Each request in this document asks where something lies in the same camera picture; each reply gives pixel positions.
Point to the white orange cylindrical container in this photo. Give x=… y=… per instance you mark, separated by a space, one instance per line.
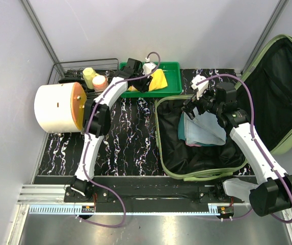
x=59 y=108

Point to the teal cloth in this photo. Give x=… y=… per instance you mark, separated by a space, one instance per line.
x=182 y=130

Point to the pink foam cup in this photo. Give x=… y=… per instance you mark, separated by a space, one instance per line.
x=100 y=83

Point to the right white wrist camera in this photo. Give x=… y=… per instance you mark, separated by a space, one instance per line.
x=199 y=84

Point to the green plastic tray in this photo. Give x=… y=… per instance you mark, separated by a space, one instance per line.
x=172 y=74

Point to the black wire rack basket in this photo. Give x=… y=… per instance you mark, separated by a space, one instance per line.
x=66 y=72

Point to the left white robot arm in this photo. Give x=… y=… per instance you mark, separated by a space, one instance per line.
x=97 y=119

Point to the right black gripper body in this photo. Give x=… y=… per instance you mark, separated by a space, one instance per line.
x=203 y=104

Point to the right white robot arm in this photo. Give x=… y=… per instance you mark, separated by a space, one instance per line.
x=273 y=190

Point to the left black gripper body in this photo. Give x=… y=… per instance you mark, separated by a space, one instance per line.
x=142 y=83

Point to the yellow towel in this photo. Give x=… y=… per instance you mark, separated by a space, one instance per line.
x=157 y=81

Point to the green hard-shell suitcase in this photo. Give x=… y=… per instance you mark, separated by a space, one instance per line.
x=265 y=92

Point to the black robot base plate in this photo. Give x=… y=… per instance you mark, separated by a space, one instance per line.
x=146 y=188

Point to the pink cloth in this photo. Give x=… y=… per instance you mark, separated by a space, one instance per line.
x=194 y=144

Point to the yellow plastic bottle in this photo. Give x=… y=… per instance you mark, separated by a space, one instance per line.
x=89 y=74

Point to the grey cloth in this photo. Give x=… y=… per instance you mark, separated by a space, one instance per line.
x=204 y=129

